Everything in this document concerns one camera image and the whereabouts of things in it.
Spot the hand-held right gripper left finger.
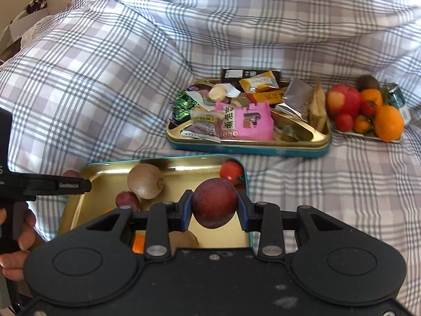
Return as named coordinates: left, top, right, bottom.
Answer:
left=79, top=189, right=193, bottom=260

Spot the grey plaid blanket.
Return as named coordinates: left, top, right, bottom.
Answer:
left=0, top=0, right=421, bottom=270

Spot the brown kiwi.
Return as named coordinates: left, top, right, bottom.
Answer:
left=357, top=75, right=380, bottom=90
left=169, top=230, right=199, bottom=255
left=127, top=164, right=164, bottom=200

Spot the brown paper packet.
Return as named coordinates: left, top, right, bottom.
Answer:
left=308, top=80, right=328, bottom=130

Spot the black snack packet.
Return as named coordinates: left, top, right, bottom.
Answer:
left=221, top=68, right=282, bottom=84

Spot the dark patterned cloth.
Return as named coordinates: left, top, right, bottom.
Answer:
left=26, top=0, right=48, bottom=14

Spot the large orange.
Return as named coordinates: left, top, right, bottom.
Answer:
left=373, top=105, right=405, bottom=142

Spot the red and yellow apple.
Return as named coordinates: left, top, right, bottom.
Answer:
left=325, top=84, right=362, bottom=121

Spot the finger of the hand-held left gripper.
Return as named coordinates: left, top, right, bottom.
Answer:
left=31, top=174, right=92, bottom=197

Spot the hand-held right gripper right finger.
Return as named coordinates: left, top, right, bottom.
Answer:
left=236, top=191, right=351, bottom=260

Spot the teal tin of snacks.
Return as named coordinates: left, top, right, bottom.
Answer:
left=165, top=77, right=332, bottom=158

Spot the teal and gold tin lid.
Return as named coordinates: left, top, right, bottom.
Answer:
left=58, top=154, right=254, bottom=254

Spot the green wrapped candy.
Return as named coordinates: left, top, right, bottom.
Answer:
left=174, top=90, right=194, bottom=109
left=169, top=107, right=193, bottom=122

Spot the cream pastry in white wrapper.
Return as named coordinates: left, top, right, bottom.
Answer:
left=191, top=84, right=242, bottom=112

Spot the yellow and white pastry packet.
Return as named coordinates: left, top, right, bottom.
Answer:
left=239, top=75, right=280, bottom=93

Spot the person's left hand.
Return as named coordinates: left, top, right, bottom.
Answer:
left=0, top=209, right=37, bottom=281

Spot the red cherry tomato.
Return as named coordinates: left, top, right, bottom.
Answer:
left=219, top=161, right=244, bottom=185
left=361, top=100, right=378, bottom=118
left=335, top=113, right=354, bottom=132

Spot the dark purple passion fruit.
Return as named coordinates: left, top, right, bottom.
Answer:
left=115, top=191, right=141, bottom=212

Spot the clear walnut snack packet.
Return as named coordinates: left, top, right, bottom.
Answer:
left=190, top=107, right=222, bottom=139

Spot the pink snack packet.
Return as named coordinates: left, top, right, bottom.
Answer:
left=214, top=101, right=274, bottom=141

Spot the white rectangular tray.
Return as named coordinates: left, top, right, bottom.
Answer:
left=330, top=122, right=404, bottom=144

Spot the silver foil packet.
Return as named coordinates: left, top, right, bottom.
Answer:
left=276, top=77, right=313, bottom=119

